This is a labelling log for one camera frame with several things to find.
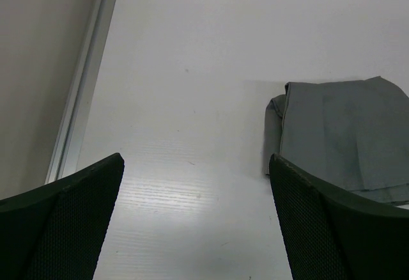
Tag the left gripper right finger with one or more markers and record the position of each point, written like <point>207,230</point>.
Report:
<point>330,233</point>

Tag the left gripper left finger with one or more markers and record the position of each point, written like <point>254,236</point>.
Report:
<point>57,231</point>

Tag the grey pleated skirt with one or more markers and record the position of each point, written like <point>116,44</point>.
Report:
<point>352,134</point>

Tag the aluminium table edge rail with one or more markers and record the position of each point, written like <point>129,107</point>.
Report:
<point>67,148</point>

